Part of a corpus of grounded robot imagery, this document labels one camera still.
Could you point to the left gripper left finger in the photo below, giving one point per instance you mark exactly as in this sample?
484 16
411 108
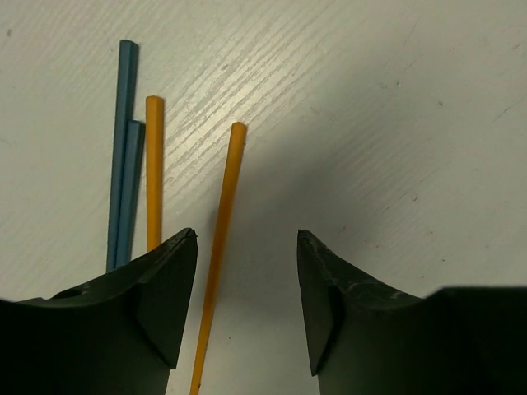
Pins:
119 333

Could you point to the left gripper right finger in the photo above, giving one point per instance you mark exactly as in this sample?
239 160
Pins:
366 337

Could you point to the yellow chopstick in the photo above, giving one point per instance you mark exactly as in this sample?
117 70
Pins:
154 169
229 184

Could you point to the blue chopstick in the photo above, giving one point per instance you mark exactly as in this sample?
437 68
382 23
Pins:
130 187
124 104

